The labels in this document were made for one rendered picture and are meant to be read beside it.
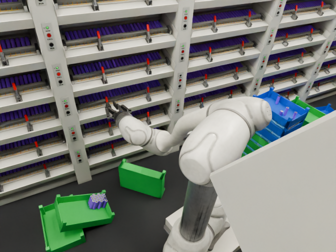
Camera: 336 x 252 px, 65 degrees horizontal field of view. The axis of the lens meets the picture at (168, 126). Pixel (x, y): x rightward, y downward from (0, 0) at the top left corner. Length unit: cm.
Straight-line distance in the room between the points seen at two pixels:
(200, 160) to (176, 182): 130
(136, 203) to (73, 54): 100
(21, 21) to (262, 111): 102
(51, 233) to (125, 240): 44
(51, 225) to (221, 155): 138
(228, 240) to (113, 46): 114
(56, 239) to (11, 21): 117
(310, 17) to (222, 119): 170
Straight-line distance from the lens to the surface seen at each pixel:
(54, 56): 139
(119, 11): 139
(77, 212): 176
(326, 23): 260
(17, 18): 134
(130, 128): 115
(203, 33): 168
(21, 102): 150
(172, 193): 187
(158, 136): 123
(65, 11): 136
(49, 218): 187
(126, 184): 186
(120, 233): 173
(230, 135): 68
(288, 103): 198
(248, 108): 77
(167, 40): 156
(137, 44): 150
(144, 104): 169
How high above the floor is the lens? 152
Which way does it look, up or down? 40 degrees down
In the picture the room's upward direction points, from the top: 3 degrees clockwise
